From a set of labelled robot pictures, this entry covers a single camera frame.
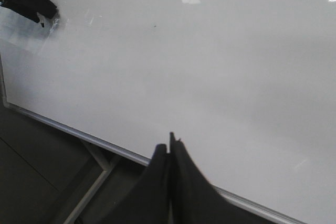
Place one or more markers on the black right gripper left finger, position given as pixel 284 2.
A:
pixel 148 201

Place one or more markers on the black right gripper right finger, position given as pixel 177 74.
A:
pixel 194 199

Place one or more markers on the grey whiteboard stand frame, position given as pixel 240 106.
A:
pixel 101 186

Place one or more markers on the white whiteboard with aluminium frame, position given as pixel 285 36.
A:
pixel 247 85

